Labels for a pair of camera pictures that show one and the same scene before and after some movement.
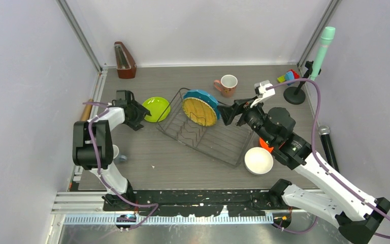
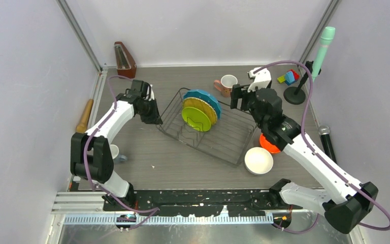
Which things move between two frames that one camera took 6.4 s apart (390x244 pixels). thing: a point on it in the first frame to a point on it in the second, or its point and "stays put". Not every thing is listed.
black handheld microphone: (324, 131) stays put
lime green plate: (159, 108) to (196, 119)
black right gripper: (227, 113) to (236, 93)
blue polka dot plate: (204, 97) stays put
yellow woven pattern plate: (199, 112) stays put
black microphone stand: (295, 95) stays put
